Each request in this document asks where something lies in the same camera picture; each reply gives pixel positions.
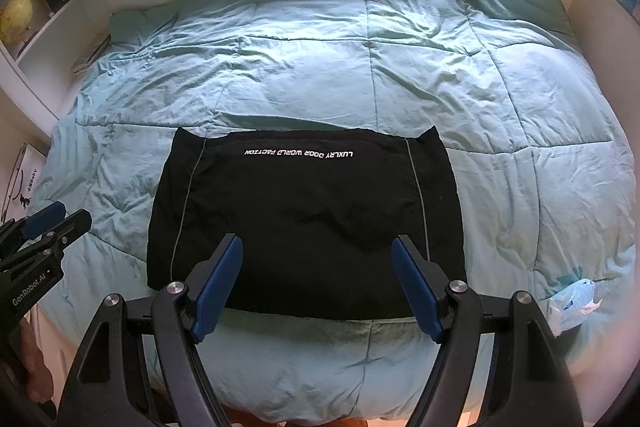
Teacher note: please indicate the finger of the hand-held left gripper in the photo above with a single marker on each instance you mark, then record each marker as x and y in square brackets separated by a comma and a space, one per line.
[45, 219]
[70, 229]

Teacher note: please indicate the white paper bag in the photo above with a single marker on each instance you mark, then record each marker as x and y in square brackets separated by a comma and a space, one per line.
[25, 177]

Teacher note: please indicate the stack of books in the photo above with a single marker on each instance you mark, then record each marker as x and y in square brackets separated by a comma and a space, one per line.
[92, 57]

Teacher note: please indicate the black hoodie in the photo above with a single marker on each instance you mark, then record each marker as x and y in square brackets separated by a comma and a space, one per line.
[300, 227]

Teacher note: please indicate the person's left hand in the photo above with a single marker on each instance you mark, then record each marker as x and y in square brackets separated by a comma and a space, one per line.
[39, 362]

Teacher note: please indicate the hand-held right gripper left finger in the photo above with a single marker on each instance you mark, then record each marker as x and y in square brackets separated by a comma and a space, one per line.
[220, 287]

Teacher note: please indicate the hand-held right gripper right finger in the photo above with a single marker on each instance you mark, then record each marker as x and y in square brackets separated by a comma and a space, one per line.
[415, 287]

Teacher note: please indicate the white blue plastic bag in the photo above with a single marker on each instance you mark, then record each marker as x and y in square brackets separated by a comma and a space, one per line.
[575, 304]

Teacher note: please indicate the light teal quilt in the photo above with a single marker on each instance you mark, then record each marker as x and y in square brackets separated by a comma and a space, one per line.
[350, 72]

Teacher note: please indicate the teal pillow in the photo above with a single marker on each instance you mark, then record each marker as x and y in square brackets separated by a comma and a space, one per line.
[520, 2]
[140, 27]

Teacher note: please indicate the yellow globe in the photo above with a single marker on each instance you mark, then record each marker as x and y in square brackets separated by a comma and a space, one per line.
[16, 19]

